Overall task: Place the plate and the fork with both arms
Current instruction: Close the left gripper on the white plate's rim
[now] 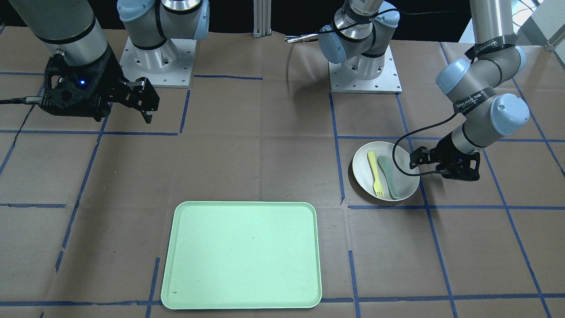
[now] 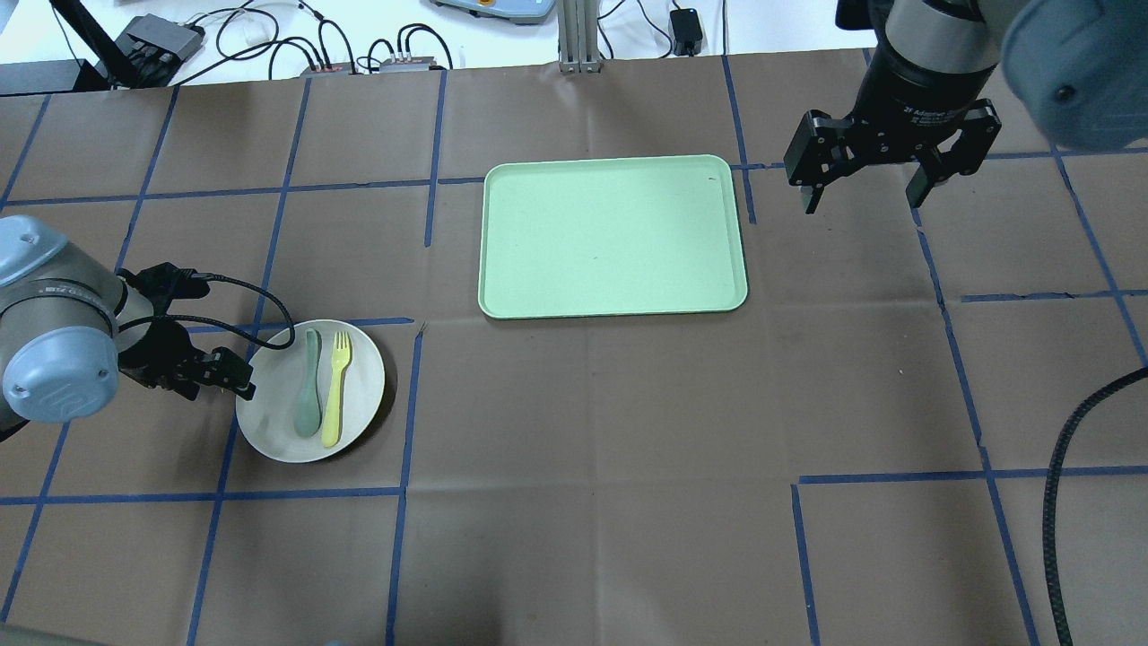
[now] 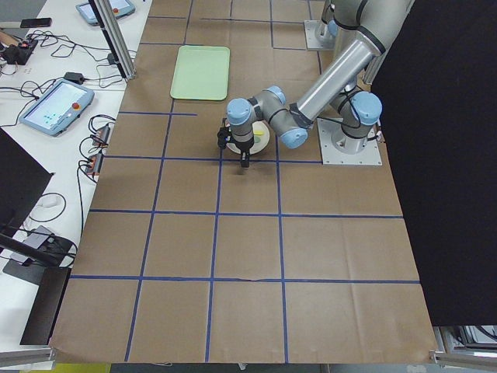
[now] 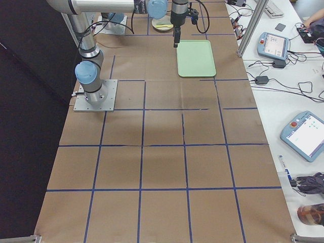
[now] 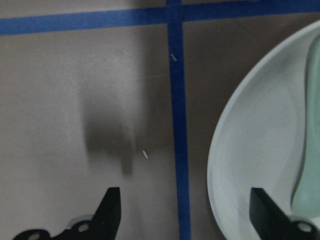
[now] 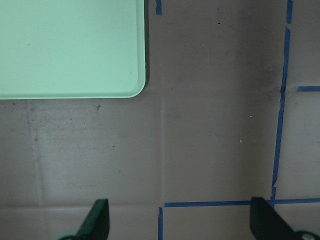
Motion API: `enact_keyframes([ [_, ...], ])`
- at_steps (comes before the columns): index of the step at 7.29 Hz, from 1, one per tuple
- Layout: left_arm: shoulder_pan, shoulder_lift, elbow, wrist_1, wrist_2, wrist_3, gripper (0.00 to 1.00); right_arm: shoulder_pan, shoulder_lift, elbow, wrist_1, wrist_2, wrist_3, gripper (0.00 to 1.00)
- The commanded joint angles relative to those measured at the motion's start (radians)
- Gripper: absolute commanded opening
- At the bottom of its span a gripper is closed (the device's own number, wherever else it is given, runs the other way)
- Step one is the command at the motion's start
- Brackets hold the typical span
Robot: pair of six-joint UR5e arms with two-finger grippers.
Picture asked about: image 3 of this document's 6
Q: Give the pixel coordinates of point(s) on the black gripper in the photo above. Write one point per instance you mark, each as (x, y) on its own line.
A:
(243, 148)

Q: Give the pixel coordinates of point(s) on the white round plate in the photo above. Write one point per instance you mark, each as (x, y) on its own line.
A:
(258, 146)

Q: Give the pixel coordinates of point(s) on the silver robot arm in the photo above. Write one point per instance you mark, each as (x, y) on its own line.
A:
(328, 28)
(361, 34)

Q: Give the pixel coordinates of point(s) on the light green tray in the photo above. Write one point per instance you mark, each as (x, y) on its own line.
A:
(201, 73)

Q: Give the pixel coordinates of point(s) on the black power adapter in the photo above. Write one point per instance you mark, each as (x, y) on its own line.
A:
(74, 77)

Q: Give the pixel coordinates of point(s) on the grey hub box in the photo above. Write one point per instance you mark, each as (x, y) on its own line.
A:
(36, 240)

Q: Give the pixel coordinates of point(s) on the black monitor stand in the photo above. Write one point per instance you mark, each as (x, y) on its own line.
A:
(32, 286)

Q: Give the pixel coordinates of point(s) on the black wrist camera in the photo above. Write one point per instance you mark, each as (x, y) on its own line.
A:
(223, 137)

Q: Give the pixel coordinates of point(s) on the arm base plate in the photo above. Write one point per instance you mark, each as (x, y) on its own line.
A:
(313, 41)
(338, 149)

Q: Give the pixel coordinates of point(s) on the aluminium frame post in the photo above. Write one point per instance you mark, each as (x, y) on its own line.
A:
(114, 38)

